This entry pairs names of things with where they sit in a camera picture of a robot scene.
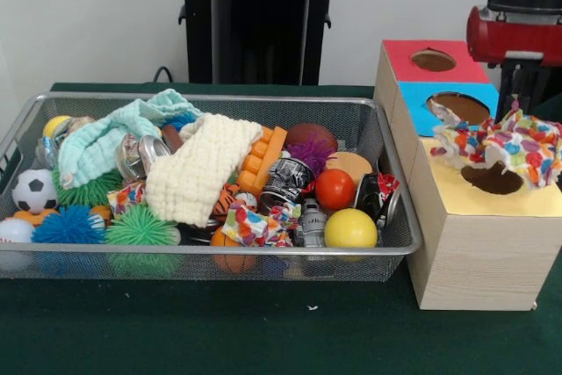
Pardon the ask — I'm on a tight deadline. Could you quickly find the green spiky ball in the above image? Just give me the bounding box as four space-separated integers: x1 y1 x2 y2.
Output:
104 204 184 248

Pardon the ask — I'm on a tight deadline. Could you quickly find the mint green cloth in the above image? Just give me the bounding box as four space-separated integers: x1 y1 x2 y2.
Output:
56 88 203 190

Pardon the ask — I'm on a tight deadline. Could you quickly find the colourful patterned paper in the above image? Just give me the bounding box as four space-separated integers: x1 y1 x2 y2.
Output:
428 94 562 194
221 200 304 249

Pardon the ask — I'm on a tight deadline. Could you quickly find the black cable loop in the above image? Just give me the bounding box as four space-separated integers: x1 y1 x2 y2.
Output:
151 65 177 84

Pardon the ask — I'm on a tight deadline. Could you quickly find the red orange ball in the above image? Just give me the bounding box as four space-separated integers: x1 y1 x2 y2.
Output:
313 168 357 212

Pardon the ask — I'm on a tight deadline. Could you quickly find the black and white soccer ball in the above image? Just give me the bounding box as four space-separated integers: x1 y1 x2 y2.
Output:
11 168 60 213

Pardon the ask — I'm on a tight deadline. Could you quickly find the shallow clear mesh bin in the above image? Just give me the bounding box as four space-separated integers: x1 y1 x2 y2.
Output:
0 91 423 283

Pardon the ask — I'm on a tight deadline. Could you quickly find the blue spiky ball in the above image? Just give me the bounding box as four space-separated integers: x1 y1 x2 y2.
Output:
31 204 106 245

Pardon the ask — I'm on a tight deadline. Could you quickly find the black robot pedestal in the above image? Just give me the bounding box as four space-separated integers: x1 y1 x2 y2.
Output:
169 0 355 86

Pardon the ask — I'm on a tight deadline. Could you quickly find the purple spiky ball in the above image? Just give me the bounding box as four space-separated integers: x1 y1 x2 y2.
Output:
283 135 337 178

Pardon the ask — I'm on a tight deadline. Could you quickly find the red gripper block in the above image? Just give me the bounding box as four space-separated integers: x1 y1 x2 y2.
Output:
466 5 562 124

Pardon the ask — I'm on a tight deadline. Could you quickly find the white baseball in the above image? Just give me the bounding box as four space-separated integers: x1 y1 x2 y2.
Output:
0 216 36 245

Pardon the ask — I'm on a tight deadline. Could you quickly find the cream knitted cloth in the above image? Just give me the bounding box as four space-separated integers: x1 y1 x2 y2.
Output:
144 113 264 227

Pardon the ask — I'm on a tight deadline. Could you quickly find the wooden box with three holes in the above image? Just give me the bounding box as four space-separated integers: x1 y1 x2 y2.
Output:
372 39 562 313

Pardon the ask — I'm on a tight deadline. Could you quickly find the large yellow ball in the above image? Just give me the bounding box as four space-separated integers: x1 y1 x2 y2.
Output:
323 207 379 249

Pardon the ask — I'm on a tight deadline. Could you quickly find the black upright panel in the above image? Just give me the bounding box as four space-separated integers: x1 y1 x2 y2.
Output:
546 65 562 104

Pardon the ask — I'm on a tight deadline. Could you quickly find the dark green side table cloth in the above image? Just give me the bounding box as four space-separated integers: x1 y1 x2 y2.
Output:
537 96 562 124

